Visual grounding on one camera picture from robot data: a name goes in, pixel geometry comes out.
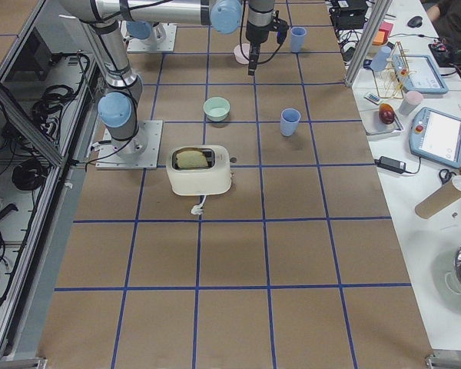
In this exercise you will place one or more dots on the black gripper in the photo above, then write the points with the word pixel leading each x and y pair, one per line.
pixel 256 34

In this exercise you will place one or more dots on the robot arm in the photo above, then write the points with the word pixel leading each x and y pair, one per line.
pixel 101 20
pixel 264 6

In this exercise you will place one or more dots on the pink bowl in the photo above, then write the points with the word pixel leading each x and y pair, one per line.
pixel 241 53

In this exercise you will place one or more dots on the mint green bowl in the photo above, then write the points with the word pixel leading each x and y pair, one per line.
pixel 216 108

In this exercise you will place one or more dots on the light blue cup on rack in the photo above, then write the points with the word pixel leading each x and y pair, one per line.
pixel 380 59

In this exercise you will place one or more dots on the toast slice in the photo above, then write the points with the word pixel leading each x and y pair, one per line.
pixel 191 159

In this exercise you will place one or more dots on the cream white toaster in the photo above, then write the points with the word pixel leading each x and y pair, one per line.
pixel 215 179

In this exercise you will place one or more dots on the metal tray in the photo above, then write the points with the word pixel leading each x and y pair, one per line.
pixel 374 127

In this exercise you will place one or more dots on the red apple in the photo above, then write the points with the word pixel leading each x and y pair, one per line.
pixel 386 114

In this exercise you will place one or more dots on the teach pendant far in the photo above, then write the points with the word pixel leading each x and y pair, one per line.
pixel 419 73

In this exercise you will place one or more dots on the teach pendant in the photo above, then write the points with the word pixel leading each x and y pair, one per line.
pixel 419 73
pixel 436 136

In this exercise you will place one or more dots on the pale pink cup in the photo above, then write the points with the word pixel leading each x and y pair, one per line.
pixel 411 100

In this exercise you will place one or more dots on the black power adapter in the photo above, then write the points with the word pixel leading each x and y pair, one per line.
pixel 391 164

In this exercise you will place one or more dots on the teach pendant near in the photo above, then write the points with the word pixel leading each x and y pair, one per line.
pixel 436 136

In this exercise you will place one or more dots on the cardboard tube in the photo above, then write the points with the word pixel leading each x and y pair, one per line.
pixel 447 194

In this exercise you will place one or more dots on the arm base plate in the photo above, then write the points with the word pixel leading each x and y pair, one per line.
pixel 141 152
pixel 147 37

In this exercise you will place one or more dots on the aluminium frame post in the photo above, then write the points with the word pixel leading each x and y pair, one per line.
pixel 378 12

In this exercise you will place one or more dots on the gold wire rack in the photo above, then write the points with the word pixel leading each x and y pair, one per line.
pixel 386 82

